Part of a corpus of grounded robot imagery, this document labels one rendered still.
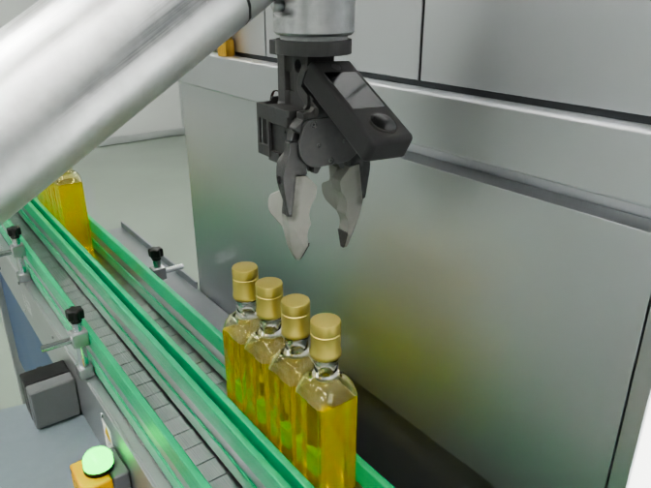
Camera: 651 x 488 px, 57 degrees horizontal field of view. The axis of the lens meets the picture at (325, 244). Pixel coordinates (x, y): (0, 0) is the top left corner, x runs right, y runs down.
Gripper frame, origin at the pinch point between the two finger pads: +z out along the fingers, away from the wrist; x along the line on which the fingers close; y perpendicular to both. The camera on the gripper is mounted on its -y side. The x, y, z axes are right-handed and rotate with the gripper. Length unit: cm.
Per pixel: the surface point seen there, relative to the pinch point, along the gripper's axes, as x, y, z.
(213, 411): 6.9, 16.4, 28.8
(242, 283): 1.7, 15.9, 10.6
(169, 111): -211, 589, 101
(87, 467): 22, 30, 41
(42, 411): 24, 55, 46
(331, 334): 0.4, -1.8, 9.8
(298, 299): -0.1, 5.4, 9.0
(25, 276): 17, 93, 36
